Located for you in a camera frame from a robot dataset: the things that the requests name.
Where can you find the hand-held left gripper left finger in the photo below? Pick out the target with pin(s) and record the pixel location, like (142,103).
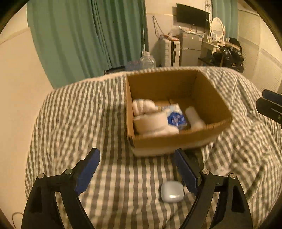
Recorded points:
(87,174)

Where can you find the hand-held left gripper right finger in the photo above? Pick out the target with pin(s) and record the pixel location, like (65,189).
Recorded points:
(186,174)

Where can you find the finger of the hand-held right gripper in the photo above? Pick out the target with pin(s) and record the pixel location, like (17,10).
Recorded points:
(269,109)
(272,95)

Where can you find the white earbuds case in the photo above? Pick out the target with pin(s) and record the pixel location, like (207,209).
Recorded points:
(171,191)

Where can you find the brown cardboard box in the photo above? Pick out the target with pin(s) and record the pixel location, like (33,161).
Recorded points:
(176,141)

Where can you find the white sock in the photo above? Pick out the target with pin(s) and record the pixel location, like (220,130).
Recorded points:
(143,106)
(167,131)

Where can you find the white bottle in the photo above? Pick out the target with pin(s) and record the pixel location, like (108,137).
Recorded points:
(193,117)

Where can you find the blue white plastic packet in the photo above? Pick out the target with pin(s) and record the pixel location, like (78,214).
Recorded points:
(175,117)

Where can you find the white cloths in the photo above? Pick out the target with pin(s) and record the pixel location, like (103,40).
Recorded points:
(151,122)

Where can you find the white louvred wardrobe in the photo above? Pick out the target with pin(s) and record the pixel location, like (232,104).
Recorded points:
(257,44)

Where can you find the grey white checked blanket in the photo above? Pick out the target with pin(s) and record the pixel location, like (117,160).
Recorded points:
(99,121)

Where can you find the black bag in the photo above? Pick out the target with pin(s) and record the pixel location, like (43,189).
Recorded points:
(234,43)

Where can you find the dressing table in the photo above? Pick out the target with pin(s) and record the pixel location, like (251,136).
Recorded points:
(207,47)

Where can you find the white oval mirror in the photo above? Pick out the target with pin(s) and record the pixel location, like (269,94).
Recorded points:
(217,27)

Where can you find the grey small fridge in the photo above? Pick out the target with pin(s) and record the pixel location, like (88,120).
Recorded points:
(190,49)

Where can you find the narrow green curtain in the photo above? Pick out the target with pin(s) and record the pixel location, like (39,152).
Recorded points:
(227,13)

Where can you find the flat black object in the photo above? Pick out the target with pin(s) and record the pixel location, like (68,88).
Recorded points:
(114,70)

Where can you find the black television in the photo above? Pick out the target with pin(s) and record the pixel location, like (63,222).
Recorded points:
(192,15)

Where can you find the clear plastic bag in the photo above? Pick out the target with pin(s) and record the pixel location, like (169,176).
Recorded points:
(175,32)

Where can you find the pack of clear bottles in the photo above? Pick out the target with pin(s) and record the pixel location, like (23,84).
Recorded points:
(133,65)

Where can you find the clear water jug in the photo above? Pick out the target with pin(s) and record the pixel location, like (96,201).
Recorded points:
(148,61)

